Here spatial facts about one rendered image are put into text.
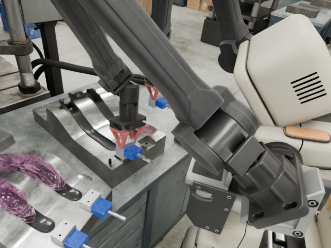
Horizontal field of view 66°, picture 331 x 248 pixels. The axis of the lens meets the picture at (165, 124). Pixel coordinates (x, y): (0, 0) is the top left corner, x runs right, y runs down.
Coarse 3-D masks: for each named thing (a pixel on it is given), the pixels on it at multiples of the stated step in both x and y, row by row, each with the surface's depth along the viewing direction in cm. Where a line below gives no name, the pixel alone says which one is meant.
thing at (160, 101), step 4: (160, 96) 105; (148, 100) 106; (152, 100) 104; (156, 100) 103; (160, 100) 103; (164, 100) 103; (148, 104) 107; (152, 104) 105; (156, 104) 104; (160, 104) 102; (164, 104) 102; (168, 104) 103
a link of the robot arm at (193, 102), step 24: (96, 0) 28; (120, 0) 29; (120, 24) 30; (144, 24) 31; (144, 48) 31; (168, 48) 32; (144, 72) 35; (168, 72) 33; (192, 72) 34; (168, 96) 35; (192, 96) 34; (216, 96) 36; (192, 120) 35; (240, 120) 37; (192, 144) 36; (216, 168) 36
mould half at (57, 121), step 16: (112, 96) 106; (48, 112) 93; (64, 112) 92; (96, 112) 98; (112, 112) 102; (48, 128) 100; (64, 128) 90; (80, 128) 92; (96, 128) 94; (64, 144) 96; (80, 144) 87; (96, 144) 87; (160, 144) 95; (80, 160) 92; (96, 160) 83; (112, 160) 81; (144, 160) 91; (112, 176) 80; (128, 176) 87
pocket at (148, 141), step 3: (147, 135) 94; (144, 138) 93; (147, 138) 94; (150, 138) 93; (138, 141) 91; (141, 141) 92; (144, 141) 94; (147, 141) 95; (150, 141) 94; (153, 141) 93; (141, 144) 93; (144, 144) 93; (147, 144) 93; (150, 144) 94; (153, 144) 92; (147, 147) 92; (150, 147) 91
